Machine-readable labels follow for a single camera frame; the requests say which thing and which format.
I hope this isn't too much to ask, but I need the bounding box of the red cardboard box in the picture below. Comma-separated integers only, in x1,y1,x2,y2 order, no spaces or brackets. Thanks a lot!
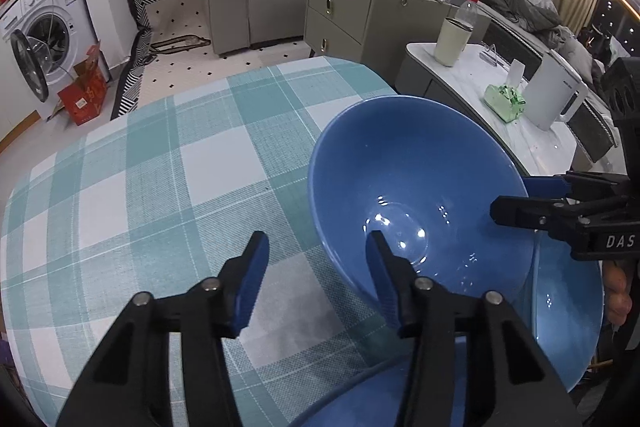
49,42,109,126

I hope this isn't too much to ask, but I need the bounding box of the white kettle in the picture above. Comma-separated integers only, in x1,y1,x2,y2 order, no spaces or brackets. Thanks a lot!
522,49,590,132

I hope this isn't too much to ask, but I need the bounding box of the green tissue packet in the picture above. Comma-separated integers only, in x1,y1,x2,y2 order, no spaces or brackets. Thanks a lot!
483,83,527,124

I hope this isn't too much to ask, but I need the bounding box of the cream tumbler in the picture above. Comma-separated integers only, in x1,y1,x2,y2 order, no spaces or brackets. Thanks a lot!
433,18,474,68

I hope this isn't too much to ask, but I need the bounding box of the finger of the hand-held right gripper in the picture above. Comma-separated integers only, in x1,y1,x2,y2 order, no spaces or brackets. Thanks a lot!
522,172,630,206
489,194,592,234

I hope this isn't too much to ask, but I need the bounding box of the plastic bottle with red cap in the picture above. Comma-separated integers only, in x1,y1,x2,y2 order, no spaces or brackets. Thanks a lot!
457,0,481,30

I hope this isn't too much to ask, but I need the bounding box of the white marble coffee table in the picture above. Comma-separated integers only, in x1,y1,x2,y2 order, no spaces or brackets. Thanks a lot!
395,41,617,178

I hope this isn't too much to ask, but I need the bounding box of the black metal folding frame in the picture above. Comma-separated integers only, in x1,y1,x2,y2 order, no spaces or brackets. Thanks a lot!
150,34,212,54

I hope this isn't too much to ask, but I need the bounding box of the white washing machine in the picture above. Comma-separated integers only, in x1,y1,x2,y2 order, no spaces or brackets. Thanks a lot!
0,0,99,108

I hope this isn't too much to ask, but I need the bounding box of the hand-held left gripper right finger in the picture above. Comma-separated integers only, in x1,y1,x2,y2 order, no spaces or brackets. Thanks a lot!
365,231,584,427

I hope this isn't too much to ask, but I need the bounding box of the teal checked tablecloth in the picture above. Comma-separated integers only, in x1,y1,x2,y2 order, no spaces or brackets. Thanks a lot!
0,56,417,427

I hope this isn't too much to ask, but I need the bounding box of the blue bowl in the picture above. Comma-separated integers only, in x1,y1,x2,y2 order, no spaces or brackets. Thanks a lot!
306,95,536,329
287,232,604,427

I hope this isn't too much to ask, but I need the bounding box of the grey drawer cabinet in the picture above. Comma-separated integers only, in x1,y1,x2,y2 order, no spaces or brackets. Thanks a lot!
305,0,493,84

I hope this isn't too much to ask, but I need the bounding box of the grey blanket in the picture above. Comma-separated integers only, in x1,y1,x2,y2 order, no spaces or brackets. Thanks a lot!
479,0,602,78

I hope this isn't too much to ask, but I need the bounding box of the person's right hand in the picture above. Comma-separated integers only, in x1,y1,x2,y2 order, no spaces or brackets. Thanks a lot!
602,264,633,328

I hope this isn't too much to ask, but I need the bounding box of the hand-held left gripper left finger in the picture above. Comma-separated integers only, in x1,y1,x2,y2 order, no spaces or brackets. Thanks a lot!
55,231,271,427

